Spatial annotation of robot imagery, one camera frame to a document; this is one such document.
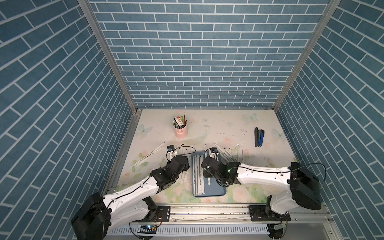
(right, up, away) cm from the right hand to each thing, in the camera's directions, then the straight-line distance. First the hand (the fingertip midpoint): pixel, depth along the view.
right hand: (206, 167), depth 82 cm
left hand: (-10, +4, +2) cm, 11 cm away
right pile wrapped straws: (+15, +4, +12) cm, 20 cm away
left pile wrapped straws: (-12, -7, +5) cm, 15 cm away
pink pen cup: (-15, +18, +16) cm, 28 cm away
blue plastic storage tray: (-1, -11, +1) cm, 11 cm away
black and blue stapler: (+38, +15, +20) cm, 45 cm away
